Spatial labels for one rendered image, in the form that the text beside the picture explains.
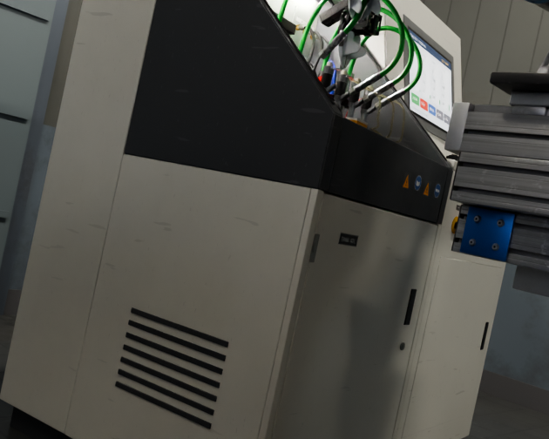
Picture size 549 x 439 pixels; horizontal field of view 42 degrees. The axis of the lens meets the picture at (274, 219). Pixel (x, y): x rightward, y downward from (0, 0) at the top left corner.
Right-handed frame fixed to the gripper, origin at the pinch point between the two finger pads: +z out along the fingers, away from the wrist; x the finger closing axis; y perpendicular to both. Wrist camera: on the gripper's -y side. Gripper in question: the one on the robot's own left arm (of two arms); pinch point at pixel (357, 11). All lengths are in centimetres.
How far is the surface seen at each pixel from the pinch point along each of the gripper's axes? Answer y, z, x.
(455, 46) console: -65, 51, 82
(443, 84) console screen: -45, 54, 69
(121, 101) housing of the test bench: -5, 33, -53
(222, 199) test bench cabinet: 34, 29, -35
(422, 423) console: 60, 103, 36
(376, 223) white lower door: 40, 32, 2
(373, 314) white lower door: 52, 52, 4
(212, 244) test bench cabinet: 40, 36, -37
